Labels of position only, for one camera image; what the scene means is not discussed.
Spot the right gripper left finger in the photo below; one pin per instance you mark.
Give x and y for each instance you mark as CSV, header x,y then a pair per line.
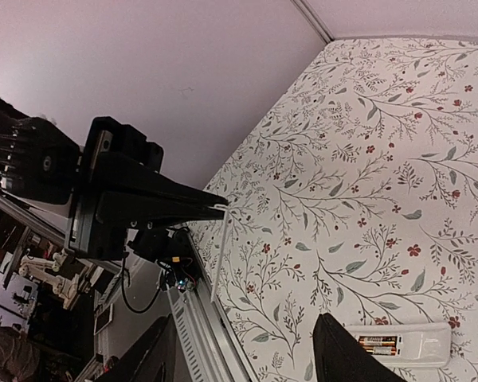
x,y
151,358

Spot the floral patterned table mat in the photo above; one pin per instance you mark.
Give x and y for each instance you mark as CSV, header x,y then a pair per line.
x,y
356,195

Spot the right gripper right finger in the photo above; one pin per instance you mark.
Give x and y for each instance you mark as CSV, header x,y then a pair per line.
x,y
340,358

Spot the white remote battery cover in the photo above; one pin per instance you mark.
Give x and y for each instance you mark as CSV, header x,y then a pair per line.
x,y
224,230

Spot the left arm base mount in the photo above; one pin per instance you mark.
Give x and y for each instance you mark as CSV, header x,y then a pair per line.
x,y
171,249

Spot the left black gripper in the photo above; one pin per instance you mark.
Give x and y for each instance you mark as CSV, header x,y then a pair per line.
x,y
118,187

